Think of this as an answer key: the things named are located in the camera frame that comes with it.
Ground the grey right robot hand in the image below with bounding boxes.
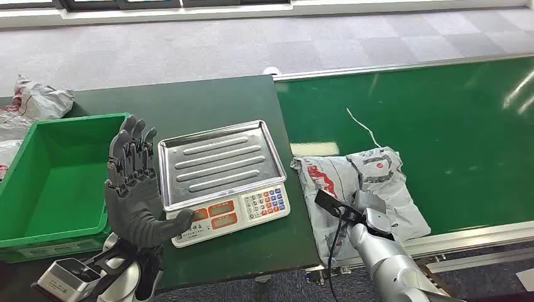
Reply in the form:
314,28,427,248
353,189,387,215

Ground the white paper sheet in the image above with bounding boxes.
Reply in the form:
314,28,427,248
515,268,534,293

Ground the dark green table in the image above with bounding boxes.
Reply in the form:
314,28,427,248
0,74,323,293

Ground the green plastic crate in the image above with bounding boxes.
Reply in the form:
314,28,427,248
0,112,132,264

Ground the thin white strip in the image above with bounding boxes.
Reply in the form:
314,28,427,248
346,108,383,149

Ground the green conveyor belt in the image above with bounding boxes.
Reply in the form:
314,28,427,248
272,53,534,274

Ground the crumpled grey mailer bag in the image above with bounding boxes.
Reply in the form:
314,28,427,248
12,74,76,122

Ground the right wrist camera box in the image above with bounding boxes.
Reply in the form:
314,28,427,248
314,188,365,224

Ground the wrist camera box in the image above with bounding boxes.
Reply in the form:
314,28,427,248
31,257,104,302
314,188,365,224

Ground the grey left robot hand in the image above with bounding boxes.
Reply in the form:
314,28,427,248
104,115,195,251

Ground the grey mailer bag red print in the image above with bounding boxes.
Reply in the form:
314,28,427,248
0,104,35,143

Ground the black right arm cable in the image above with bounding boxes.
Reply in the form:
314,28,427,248
326,208,348,302

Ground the grey plastic mailer package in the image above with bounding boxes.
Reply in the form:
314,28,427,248
290,146,432,268

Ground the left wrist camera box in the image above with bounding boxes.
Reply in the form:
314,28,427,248
31,257,104,302

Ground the white scale with steel tray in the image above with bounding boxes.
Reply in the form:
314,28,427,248
157,120,292,250

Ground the pale grey mailer bag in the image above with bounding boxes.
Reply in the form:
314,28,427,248
0,139,24,182

